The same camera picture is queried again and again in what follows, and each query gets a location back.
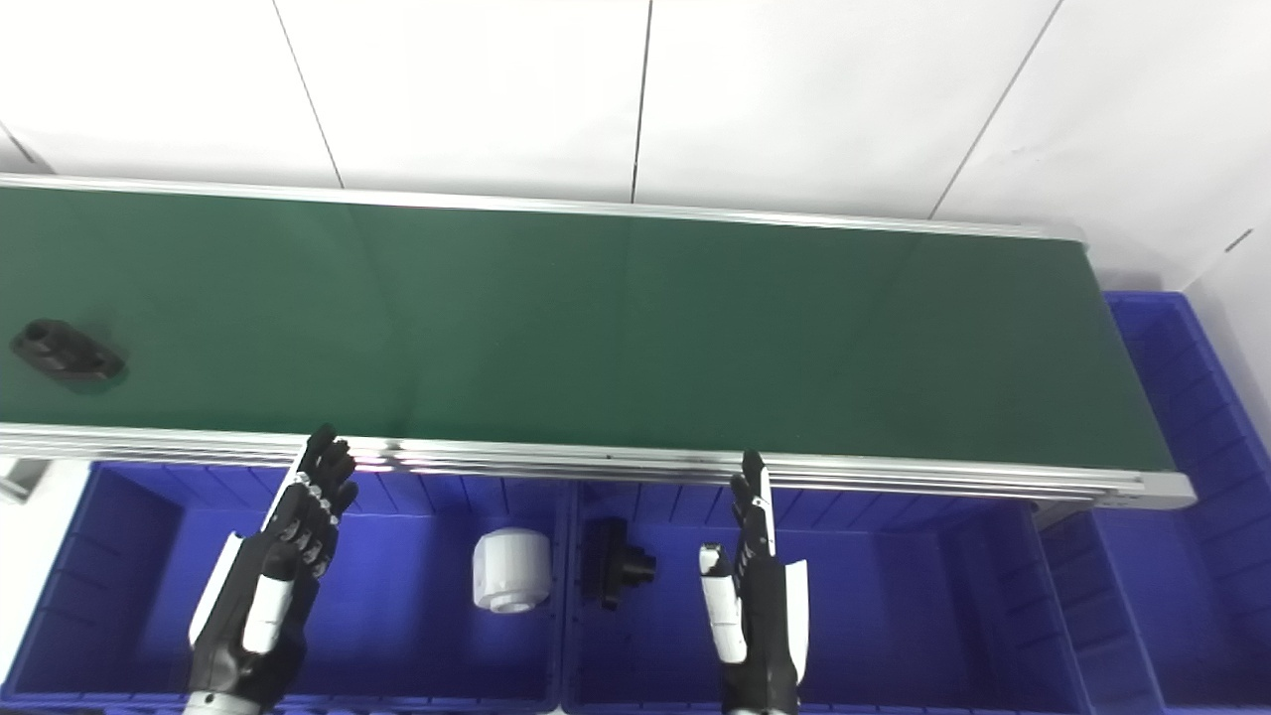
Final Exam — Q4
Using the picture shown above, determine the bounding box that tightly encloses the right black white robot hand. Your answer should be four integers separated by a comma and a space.
698, 450, 810, 715

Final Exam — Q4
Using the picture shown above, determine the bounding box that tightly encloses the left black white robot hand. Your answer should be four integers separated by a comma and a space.
187, 424, 359, 715

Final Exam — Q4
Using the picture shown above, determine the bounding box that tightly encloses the black plastic bracket part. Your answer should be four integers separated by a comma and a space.
581, 516, 658, 611
10, 318, 127, 383

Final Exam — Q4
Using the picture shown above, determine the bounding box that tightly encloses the blue plastic bin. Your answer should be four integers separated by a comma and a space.
1038, 291, 1271, 715
561, 482, 1093, 715
0, 462, 572, 715

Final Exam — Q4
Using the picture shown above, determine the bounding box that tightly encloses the green conveyor belt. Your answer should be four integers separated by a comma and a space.
0, 187, 1178, 473
0, 174, 1198, 512

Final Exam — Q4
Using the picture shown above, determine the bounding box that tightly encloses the white cylindrical plastic part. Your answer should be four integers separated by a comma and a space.
471, 527, 553, 615

